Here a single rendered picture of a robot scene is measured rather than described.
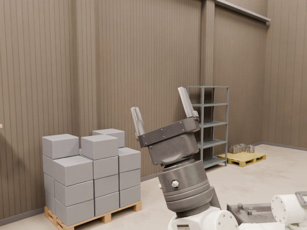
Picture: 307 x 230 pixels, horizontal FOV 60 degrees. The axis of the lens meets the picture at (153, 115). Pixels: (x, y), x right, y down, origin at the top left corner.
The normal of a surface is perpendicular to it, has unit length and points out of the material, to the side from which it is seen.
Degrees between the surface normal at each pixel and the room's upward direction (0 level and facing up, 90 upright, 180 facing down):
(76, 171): 90
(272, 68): 90
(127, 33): 90
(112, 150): 90
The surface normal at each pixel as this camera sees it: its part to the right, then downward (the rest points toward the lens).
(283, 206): -0.99, 0.01
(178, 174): -0.16, -0.13
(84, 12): 0.68, 0.07
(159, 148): -0.41, -0.04
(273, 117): -0.73, 0.07
